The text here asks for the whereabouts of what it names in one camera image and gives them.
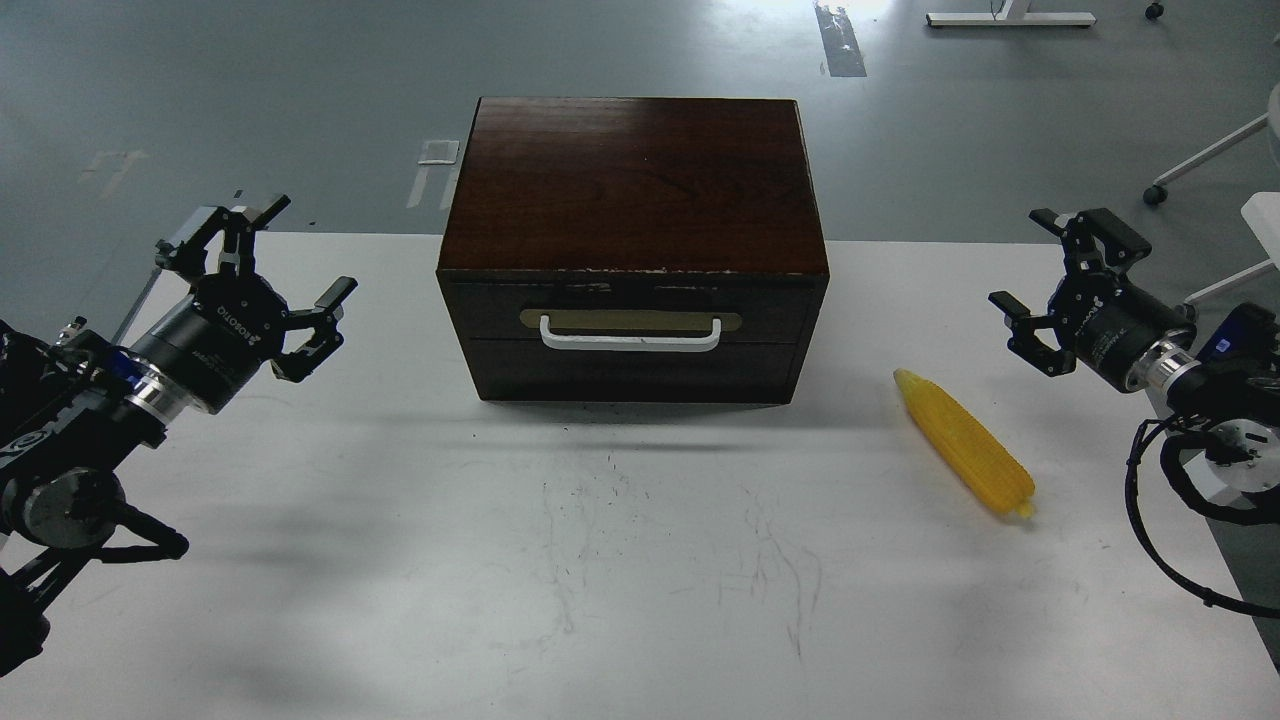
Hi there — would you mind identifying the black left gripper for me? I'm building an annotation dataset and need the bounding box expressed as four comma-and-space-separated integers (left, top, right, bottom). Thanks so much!
128, 193, 358, 415

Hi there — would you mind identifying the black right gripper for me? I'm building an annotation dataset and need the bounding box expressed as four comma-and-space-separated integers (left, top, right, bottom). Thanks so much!
988, 208, 1196, 392

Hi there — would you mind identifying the yellow corn cob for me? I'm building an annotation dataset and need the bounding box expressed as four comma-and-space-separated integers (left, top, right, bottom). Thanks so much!
893, 368, 1036, 519

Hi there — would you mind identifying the wooden drawer with white handle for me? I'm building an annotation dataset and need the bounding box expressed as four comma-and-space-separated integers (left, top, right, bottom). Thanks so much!
442, 282, 820, 345

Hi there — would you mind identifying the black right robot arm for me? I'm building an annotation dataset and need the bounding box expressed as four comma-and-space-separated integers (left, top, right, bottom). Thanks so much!
989, 208, 1277, 527

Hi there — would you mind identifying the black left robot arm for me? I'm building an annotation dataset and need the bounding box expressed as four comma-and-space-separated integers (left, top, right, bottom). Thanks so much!
1, 195, 357, 673

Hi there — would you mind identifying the dark wooden drawer cabinet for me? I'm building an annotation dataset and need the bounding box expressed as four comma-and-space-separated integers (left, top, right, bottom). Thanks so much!
436, 97, 829, 404

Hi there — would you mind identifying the white office chair base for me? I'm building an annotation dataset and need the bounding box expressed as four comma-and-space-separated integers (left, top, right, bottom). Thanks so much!
1140, 85, 1279, 208

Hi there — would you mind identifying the white desk foot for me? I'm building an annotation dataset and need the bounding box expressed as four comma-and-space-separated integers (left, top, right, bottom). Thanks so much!
925, 1, 1097, 28

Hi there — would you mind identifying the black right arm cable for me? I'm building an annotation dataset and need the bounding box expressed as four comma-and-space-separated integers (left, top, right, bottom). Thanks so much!
1124, 416, 1280, 618

